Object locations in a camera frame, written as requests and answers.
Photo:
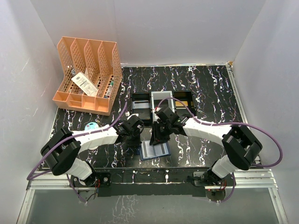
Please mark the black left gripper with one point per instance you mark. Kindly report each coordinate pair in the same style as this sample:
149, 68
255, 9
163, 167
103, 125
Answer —
137, 142

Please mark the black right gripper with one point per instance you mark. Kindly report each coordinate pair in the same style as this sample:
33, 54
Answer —
156, 137

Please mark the blue card holder wallet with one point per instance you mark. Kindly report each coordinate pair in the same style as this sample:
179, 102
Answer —
148, 152

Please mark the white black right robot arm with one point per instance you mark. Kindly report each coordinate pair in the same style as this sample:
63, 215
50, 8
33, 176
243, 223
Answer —
240, 144

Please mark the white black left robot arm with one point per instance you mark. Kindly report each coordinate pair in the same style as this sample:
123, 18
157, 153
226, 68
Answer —
68, 144

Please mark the silver card in bin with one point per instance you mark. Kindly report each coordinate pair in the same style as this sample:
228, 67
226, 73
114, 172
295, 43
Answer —
141, 104

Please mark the gold card in bin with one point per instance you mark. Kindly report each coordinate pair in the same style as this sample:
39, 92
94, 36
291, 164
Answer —
181, 104

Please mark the black left bin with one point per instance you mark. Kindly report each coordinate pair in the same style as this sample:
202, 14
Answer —
144, 114

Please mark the black bin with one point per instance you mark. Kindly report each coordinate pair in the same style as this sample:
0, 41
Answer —
185, 96
144, 114

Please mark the round teal tape roll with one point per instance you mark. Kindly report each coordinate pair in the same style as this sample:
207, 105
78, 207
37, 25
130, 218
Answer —
89, 126

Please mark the white middle bin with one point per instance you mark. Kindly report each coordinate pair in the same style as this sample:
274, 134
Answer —
160, 99

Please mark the black right bin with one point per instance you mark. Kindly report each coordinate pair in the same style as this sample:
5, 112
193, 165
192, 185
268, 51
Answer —
185, 96

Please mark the white labelled paper packet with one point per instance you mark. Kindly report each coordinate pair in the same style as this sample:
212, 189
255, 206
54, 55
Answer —
85, 84

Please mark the orange plastic file organizer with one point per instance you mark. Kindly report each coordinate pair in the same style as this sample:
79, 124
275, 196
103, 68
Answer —
92, 75

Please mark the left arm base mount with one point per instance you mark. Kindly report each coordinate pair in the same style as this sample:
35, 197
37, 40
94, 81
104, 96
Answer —
100, 182

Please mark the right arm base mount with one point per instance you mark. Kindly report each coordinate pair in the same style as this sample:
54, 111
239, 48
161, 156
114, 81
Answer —
202, 179

